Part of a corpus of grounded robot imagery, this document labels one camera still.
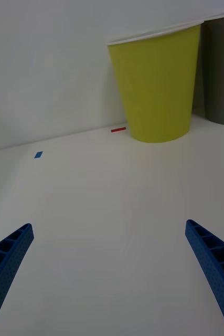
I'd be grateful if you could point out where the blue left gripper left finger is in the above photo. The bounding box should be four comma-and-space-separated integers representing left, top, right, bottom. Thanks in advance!
0, 223, 35, 336

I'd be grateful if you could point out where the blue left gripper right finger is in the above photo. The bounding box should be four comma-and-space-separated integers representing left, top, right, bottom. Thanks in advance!
185, 219, 224, 336

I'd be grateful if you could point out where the yellow-green plastic bin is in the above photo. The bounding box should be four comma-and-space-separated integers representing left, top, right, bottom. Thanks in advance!
106, 20, 205, 144

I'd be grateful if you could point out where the grey plastic bin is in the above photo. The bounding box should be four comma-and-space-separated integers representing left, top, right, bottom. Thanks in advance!
202, 9, 224, 126

